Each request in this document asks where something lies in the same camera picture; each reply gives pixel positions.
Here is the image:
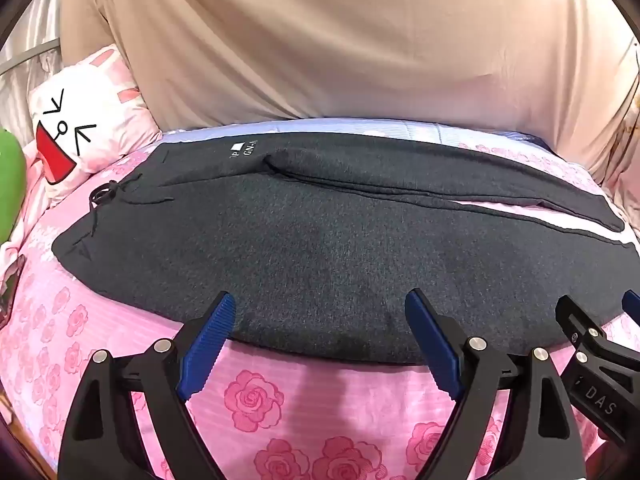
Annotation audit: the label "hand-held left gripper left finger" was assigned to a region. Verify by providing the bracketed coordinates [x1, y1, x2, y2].
[59, 291, 237, 480]

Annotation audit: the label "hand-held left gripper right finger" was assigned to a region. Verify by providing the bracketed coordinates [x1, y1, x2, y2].
[404, 288, 586, 480]

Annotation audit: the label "wooden bed frame edge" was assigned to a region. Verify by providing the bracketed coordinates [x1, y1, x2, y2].
[0, 410, 57, 480]

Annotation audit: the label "beige hanging cloth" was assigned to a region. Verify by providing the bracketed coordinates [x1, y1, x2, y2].
[59, 0, 640, 183]

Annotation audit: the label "white rabbit face pillow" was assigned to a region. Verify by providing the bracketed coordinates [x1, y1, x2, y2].
[27, 44, 164, 206]

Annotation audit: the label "metal bed frame bar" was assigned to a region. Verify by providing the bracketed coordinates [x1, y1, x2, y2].
[0, 39, 64, 77]

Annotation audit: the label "white floral curtain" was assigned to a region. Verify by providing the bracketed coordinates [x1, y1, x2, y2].
[585, 35, 640, 203]

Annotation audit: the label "green plush toy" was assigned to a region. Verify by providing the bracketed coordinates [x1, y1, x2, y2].
[0, 127, 27, 244]

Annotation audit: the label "pink floral bed sheet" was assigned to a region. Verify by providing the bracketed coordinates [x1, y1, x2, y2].
[0, 119, 640, 480]

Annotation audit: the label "dark grey pants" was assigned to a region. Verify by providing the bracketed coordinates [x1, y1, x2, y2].
[52, 131, 638, 367]

